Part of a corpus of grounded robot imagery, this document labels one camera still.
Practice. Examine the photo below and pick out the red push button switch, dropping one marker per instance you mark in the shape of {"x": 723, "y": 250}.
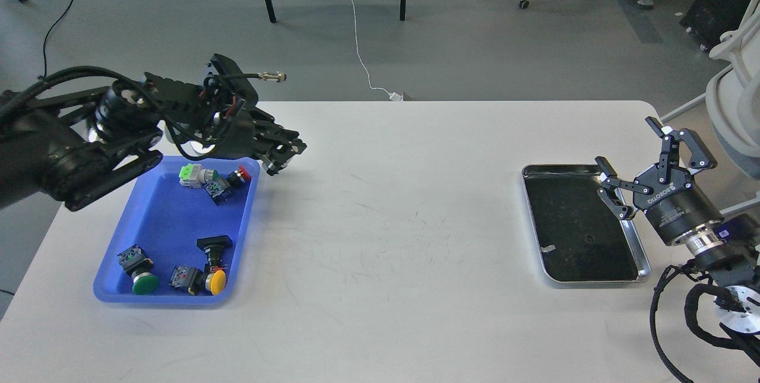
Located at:
{"x": 220, "y": 188}

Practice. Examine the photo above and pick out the black push button switch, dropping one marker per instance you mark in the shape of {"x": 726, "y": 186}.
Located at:
{"x": 214, "y": 247}

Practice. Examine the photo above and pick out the yellow push button switch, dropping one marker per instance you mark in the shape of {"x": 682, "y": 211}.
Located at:
{"x": 193, "y": 281}

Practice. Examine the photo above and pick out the green white push button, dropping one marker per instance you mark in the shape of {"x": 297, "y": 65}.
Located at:
{"x": 195, "y": 176}

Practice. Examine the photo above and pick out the green push button switch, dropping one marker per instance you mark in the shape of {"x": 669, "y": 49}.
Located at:
{"x": 137, "y": 265}

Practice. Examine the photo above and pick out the white office chair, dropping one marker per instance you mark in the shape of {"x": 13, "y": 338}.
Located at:
{"x": 732, "y": 96}

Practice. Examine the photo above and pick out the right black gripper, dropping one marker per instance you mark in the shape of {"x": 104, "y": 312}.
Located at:
{"x": 666, "y": 192}

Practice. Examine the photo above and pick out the blue plastic tray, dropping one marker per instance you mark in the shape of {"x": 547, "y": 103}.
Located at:
{"x": 165, "y": 219}

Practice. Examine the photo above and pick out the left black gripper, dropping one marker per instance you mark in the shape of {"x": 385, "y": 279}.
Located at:
{"x": 275, "y": 148}

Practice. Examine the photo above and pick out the black equipment case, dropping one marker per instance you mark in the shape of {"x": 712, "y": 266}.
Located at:
{"x": 707, "y": 20}

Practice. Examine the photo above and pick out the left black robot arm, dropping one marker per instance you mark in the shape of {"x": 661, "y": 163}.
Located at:
{"x": 82, "y": 132}

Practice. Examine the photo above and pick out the metal tray with black mat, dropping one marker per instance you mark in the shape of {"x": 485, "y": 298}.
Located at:
{"x": 579, "y": 240}

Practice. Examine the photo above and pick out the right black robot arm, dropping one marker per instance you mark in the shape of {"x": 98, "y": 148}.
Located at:
{"x": 721, "y": 308}

